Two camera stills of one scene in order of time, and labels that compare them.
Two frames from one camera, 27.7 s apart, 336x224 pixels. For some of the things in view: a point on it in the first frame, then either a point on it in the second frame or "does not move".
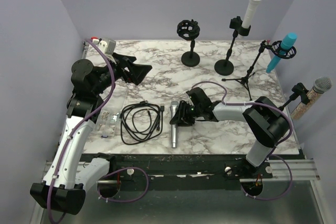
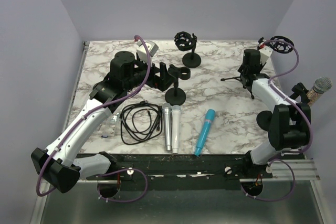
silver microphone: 174,106 -> 167,112
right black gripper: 179,118 -> 262,65
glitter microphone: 322,85 does not move
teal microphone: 287,43 -> 210,117
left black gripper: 136,72 -> 165,80
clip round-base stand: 298,89 does not move
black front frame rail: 176,171 does not move
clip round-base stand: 225,67 -> 176,96
